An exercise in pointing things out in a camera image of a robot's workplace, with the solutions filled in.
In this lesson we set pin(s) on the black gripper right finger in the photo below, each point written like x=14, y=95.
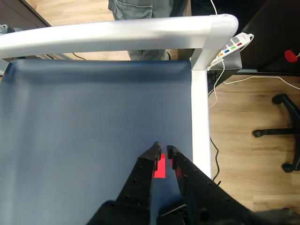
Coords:
x=201, y=197

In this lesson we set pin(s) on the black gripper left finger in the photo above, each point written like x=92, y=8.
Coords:
x=138, y=182

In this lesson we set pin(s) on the red cube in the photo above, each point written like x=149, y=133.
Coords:
x=161, y=168

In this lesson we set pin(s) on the blue-grey table mat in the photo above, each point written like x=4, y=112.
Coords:
x=93, y=117

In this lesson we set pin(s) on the black office chair base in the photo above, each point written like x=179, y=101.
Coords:
x=288, y=110

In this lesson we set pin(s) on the white power strip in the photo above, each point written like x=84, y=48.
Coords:
x=230, y=44

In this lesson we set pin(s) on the red round object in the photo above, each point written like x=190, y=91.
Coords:
x=290, y=56

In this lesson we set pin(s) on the person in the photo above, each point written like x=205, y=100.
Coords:
x=131, y=9

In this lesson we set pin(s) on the black desk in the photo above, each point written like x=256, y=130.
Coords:
x=276, y=28

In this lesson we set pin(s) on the dark wooden furniture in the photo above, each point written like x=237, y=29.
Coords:
x=18, y=11

